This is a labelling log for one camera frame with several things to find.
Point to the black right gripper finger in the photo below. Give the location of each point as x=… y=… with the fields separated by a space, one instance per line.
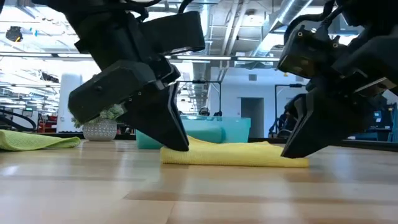
x=298 y=107
x=323 y=124

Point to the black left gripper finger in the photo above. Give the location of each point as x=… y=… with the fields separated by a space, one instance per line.
x=158 y=121

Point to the teal translucent plastic bin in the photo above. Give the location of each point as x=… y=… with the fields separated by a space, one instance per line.
x=236 y=129

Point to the yellow microfiber towel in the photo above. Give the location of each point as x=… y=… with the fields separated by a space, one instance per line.
x=233 y=155

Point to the lime green microfiber towel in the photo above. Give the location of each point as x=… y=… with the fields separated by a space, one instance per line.
x=31 y=141

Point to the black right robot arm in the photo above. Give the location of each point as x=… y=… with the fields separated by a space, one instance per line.
x=373 y=12

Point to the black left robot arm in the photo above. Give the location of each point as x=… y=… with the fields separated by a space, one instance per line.
x=93 y=6

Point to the person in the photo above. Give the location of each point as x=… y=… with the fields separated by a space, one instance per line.
x=204 y=111

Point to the grey door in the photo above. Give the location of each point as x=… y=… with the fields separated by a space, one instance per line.
x=252 y=115

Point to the black computer monitor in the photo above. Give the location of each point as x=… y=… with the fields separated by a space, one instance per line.
x=377 y=116

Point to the artificial plant in white pot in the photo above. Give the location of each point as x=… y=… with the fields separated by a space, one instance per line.
x=99 y=130

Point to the black background rig frame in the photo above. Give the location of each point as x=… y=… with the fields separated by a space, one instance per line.
x=275 y=102

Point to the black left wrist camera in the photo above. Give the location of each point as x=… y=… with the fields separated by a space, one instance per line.
x=174 y=31

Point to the black ceiling-hung overhead camera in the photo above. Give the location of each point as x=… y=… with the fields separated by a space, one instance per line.
x=14 y=34

